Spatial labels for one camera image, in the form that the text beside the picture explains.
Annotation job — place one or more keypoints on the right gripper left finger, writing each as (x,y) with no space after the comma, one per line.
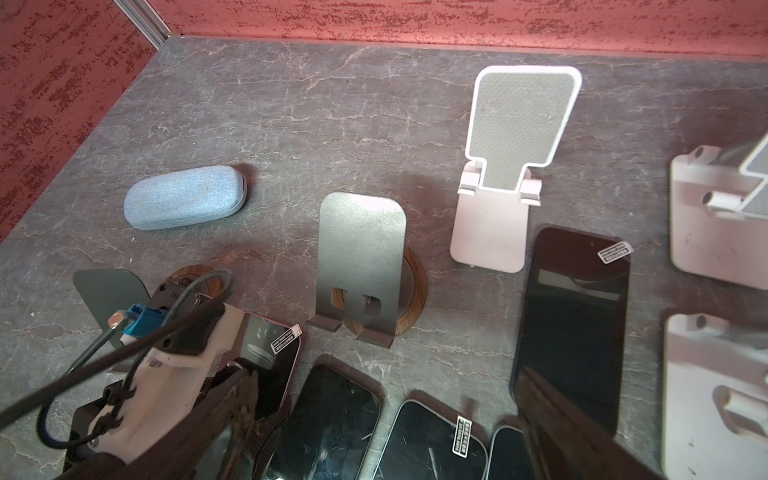
(209,443)

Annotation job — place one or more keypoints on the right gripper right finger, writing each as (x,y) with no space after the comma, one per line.
(563,442)

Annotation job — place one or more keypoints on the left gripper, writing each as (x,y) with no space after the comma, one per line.
(87,452)

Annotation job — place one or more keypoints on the black phone with sticker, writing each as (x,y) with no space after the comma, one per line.
(573,322)

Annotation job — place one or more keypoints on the purple edged phone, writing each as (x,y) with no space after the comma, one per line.
(273,349)

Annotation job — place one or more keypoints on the black phone stand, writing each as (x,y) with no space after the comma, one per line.
(423,444)

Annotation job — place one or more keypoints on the white phone stand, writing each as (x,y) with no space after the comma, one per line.
(718,213)
(714,409)
(518,116)

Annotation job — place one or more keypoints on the grey oval pad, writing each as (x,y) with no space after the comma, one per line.
(186,197)

